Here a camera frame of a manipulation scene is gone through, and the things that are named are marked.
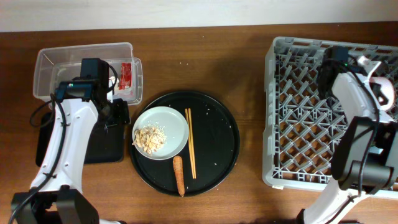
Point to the red wrapper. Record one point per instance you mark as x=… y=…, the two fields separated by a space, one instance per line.
x=126 y=76

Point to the grey plate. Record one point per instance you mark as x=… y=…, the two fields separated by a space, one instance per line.
x=174 y=125

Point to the orange carrot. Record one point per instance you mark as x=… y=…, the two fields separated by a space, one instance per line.
x=178 y=170

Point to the round black tray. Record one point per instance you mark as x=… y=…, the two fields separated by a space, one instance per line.
x=215 y=140

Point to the pistachio shells and rice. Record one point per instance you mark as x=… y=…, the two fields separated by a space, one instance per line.
x=150 y=138

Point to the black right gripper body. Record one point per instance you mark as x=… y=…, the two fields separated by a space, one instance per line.
x=382 y=98

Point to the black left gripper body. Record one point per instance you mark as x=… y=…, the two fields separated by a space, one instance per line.
x=115 y=113

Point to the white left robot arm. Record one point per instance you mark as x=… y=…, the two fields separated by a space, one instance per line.
x=55 y=195

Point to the wooden chopstick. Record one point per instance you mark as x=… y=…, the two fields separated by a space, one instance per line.
x=189 y=145
x=192 y=144

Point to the pink bowl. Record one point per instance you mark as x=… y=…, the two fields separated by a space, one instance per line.
x=384 y=92

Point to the grey dishwasher rack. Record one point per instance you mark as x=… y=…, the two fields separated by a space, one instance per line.
x=303 y=131

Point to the crumpled white tissue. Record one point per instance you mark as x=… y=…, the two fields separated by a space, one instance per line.
x=114 y=83

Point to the black rectangular tray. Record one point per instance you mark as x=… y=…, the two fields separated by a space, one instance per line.
x=106 y=142

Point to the clear plastic bin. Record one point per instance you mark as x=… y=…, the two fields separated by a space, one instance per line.
x=54 y=65

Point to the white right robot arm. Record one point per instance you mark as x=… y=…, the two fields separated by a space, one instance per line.
x=365 y=160

